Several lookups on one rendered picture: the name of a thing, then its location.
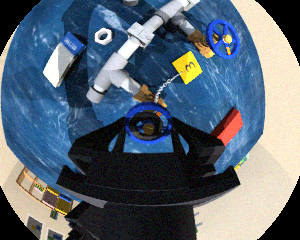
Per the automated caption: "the red rectangular block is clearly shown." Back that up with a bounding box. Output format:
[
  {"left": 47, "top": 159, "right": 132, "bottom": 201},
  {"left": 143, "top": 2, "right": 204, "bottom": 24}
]
[{"left": 210, "top": 108, "right": 243, "bottom": 145}]

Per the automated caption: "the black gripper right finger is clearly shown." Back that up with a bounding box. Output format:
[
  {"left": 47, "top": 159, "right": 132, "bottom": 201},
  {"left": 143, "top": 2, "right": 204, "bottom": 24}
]
[{"left": 171, "top": 117, "right": 226, "bottom": 172}]

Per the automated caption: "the white hex nut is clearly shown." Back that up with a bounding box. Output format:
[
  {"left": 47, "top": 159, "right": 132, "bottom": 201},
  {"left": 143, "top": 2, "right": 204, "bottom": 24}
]
[{"left": 95, "top": 28, "right": 112, "bottom": 45}]

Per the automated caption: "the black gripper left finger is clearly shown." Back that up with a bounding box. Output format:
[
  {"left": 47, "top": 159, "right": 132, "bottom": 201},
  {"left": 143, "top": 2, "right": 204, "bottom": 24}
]
[{"left": 71, "top": 116, "right": 126, "bottom": 152}]

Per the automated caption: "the yellow tag with metal chain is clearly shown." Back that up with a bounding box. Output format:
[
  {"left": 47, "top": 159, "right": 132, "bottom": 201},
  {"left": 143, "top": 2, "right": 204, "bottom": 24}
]
[{"left": 154, "top": 51, "right": 202, "bottom": 103}]

